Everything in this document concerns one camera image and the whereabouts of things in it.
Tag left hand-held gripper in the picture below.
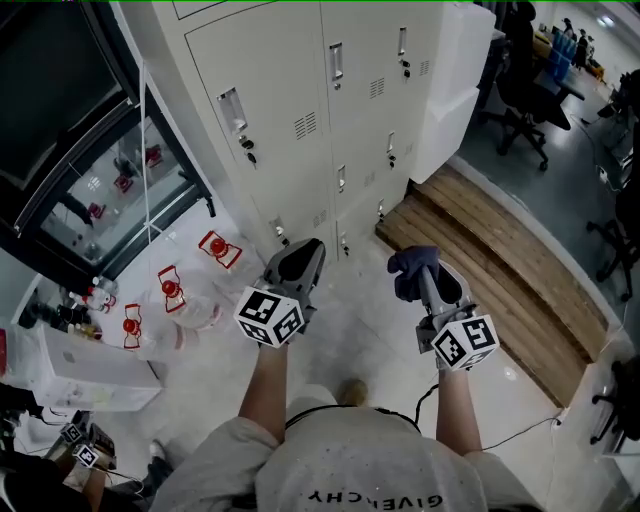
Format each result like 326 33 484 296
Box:
233 238 327 349

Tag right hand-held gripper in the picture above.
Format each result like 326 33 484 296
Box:
414 261 501 373

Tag dark blue cloth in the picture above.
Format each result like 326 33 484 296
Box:
386 245 442 303

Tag beige metal locker doors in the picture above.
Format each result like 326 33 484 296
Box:
149 0 447 264

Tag person's left forearm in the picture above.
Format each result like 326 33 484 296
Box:
238 343 290 442

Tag person's right forearm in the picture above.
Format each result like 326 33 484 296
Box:
435 367 484 457

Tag wooden pallet platform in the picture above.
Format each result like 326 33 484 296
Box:
374 163 610 409

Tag red-capped clear water jug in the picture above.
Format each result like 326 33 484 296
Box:
156 264 216 331
197 229 244 271
121 301 174 362

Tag person's tan shoe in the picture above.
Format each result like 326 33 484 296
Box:
338 378 372 407

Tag person's grey t-shirt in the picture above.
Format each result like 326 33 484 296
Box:
156 383 547 512

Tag cluster of small bottles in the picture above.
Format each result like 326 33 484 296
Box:
68 276 118 315

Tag white cardboard box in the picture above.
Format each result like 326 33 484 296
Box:
37 323 163 413

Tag black office chair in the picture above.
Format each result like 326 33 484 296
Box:
478 0 573 172
590 353 640 447
586 187 640 303

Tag black desk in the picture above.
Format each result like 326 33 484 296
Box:
532 63 587 102

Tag blue crate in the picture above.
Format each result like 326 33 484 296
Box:
548 37 577 77

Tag black glass-door cabinet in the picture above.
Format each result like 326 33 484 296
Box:
0 0 218 282

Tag black cable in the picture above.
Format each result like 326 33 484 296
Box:
412 383 442 427

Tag thin grey floor cable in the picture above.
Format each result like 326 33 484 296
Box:
480 407 569 451

